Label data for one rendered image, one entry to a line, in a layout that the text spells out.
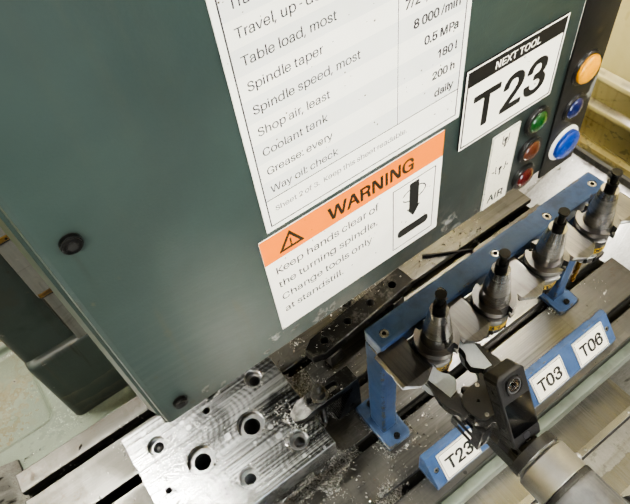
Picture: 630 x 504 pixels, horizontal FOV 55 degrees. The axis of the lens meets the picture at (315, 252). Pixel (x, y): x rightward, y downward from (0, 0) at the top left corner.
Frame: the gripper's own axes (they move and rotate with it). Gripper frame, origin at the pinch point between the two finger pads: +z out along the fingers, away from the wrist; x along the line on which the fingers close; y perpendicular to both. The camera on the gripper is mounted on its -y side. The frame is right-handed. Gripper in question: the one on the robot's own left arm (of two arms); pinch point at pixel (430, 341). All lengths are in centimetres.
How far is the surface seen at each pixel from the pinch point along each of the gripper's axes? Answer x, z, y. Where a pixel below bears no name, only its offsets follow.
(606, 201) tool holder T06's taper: 31.6, -2.1, -8.7
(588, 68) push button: 6.1, -7.7, -46.3
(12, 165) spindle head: -33, -7, -60
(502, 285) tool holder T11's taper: 10.0, -2.7, -7.7
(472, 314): 6.8, -1.2, -1.8
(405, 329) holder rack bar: -2.5, 2.5, -2.8
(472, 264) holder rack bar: 12.4, 4.6, -3.1
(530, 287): 16.4, -3.2, -2.0
